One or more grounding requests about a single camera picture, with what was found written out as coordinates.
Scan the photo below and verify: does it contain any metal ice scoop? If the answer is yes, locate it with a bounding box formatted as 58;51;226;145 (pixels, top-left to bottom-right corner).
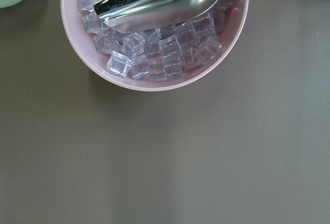
93;0;218;33

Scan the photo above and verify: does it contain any pink bowl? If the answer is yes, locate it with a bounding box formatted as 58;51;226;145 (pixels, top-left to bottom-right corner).
60;0;249;92

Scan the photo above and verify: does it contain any clear ice cube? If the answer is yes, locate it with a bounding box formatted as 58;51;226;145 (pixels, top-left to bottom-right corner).
189;12;216;38
123;32;146;59
130;54;150;79
158;35;183;58
107;51;130;78
194;36;223;65
147;56;167;82
78;0;93;11
82;13;103;33

